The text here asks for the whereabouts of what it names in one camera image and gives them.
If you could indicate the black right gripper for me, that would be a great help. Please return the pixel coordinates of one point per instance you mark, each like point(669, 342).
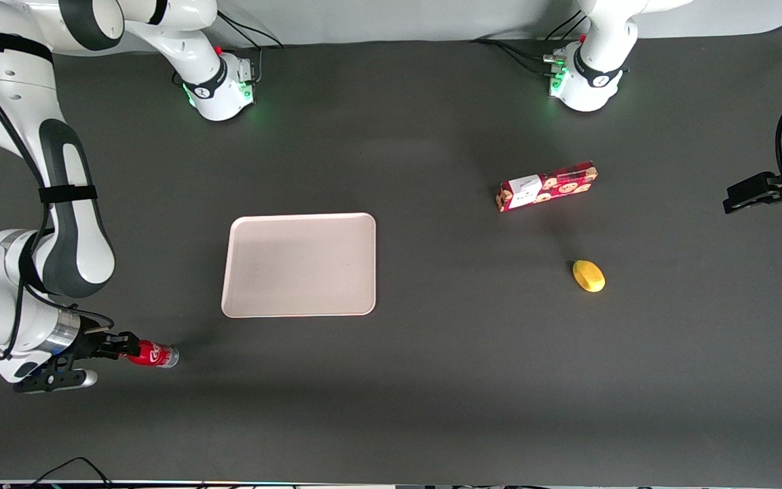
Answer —
point(87, 343)

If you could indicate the red coke bottle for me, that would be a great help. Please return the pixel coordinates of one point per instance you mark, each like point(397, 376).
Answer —
point(155, 354)

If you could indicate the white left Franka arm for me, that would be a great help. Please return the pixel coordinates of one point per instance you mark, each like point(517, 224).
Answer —
point(601, 47)

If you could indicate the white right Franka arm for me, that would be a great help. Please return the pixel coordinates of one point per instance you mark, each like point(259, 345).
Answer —
point(72, 224)

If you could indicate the beige rectangular plastic tray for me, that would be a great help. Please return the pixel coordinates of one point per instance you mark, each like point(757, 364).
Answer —
point(299, 265)

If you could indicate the yellow lemon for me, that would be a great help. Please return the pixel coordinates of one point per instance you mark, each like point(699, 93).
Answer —
point(588, 276)

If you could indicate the red cookie box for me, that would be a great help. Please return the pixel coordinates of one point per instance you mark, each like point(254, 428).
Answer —
point(546, 187)

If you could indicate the dark grey table cover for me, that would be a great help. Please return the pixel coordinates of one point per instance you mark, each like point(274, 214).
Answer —
point(432, 380)

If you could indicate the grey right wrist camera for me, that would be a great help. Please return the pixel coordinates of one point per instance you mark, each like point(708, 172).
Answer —
point(58, 380)

